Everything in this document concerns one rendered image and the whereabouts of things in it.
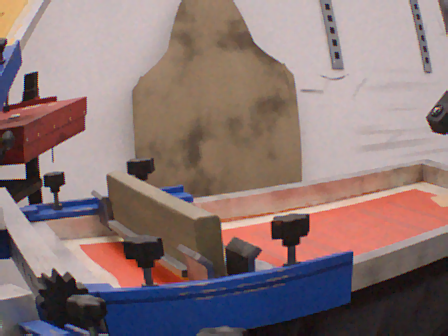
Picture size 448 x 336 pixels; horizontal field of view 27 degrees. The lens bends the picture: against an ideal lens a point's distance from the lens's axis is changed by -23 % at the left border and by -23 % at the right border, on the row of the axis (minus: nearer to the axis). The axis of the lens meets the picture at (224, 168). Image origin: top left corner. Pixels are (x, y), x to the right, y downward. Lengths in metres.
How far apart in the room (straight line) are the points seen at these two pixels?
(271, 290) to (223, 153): 2.38
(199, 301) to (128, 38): 2.38
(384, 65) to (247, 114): 0.63
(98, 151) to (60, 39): 0.44
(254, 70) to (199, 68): 0.18
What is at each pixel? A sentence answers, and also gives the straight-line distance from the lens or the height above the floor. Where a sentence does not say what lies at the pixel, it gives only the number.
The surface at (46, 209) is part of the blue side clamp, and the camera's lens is 1.70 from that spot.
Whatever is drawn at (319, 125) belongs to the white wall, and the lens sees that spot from 3.72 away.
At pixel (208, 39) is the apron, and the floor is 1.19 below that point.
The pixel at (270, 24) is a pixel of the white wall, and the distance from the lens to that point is 3.64.
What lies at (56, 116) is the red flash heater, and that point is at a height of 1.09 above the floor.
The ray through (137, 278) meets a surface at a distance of 1.41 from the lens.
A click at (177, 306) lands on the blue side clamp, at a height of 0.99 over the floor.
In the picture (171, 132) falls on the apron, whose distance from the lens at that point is 3.47.
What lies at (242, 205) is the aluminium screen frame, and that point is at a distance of 1.75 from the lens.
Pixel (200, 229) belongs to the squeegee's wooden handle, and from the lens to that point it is 1.24.
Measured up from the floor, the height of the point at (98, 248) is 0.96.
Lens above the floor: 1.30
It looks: 8 degrees down
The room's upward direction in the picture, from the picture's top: 4 degrees counter-clockwise
